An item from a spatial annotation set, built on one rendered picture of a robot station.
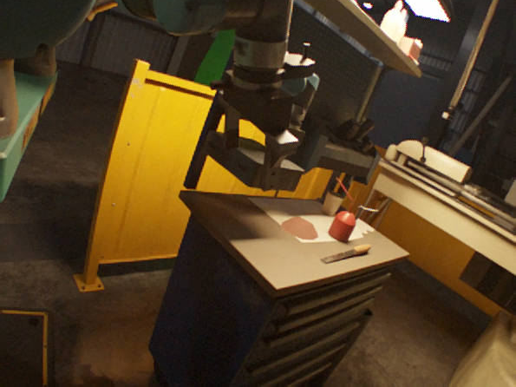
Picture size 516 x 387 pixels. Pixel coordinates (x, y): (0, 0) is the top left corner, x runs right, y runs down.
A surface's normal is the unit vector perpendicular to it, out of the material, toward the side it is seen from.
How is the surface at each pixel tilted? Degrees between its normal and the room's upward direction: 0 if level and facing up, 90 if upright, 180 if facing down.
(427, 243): 90
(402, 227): 90
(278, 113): 97
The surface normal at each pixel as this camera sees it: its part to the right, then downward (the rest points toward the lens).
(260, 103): -0.86, 0.24
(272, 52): 0.43, 0.58
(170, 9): -0.67, 0.40
